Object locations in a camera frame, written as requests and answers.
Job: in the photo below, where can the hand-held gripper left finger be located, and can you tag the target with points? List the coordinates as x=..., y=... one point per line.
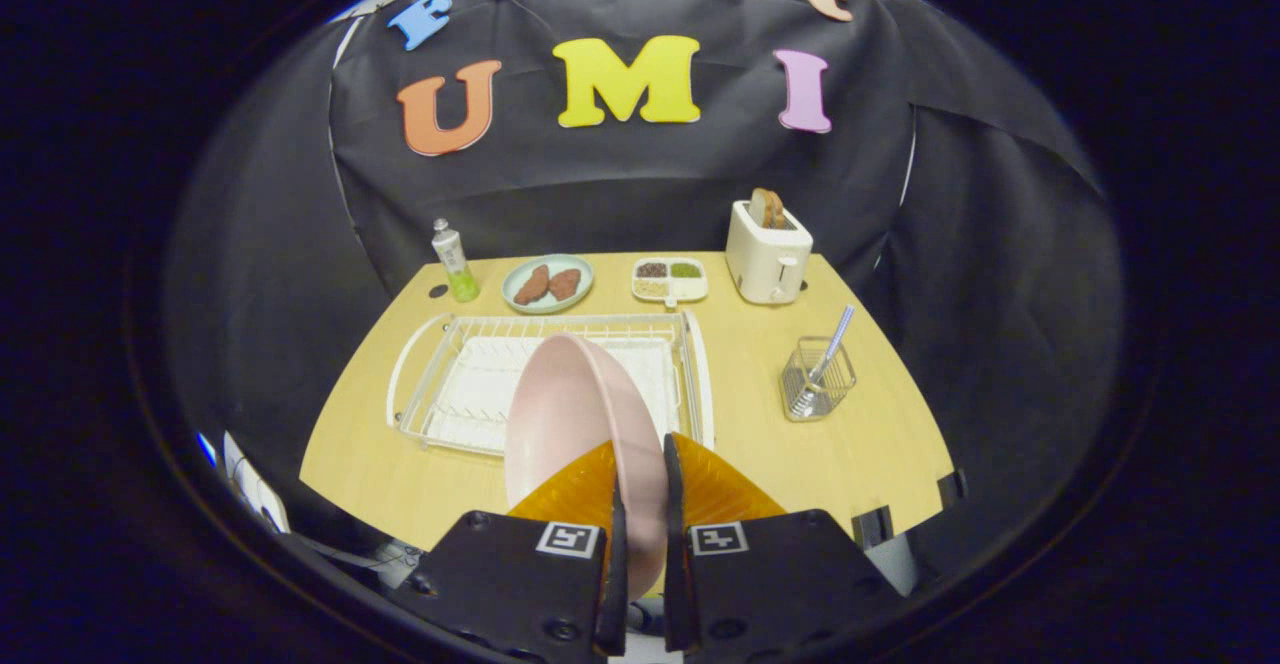
x=614, y=604

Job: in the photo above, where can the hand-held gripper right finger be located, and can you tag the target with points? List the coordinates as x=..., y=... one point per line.
x=675, y=584

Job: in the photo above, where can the pink plate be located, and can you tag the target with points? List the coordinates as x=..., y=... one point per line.
x=570, y=424

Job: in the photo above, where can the pale green plate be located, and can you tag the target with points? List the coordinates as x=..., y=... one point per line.
x=548, y=306

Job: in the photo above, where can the black table edge clamp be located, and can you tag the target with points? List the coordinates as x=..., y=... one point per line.
x=872, y=526
x=952, y=487

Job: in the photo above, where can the divided white snack tray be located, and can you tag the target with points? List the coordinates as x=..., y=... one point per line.
x=670, y=282

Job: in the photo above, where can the brown meat patty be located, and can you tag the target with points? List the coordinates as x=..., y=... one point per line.
x=565, y=284
x=531, y=286

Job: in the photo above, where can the cream toaster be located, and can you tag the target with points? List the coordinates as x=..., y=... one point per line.
x=765, y=264

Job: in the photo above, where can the white and green bottle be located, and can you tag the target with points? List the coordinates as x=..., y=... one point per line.
x=455, y=259

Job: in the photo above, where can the brown toast slice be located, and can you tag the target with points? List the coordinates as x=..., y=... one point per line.
x=768, y=209

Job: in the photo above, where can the black backdrop cloth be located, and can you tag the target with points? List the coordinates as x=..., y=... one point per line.
x=620, y=179

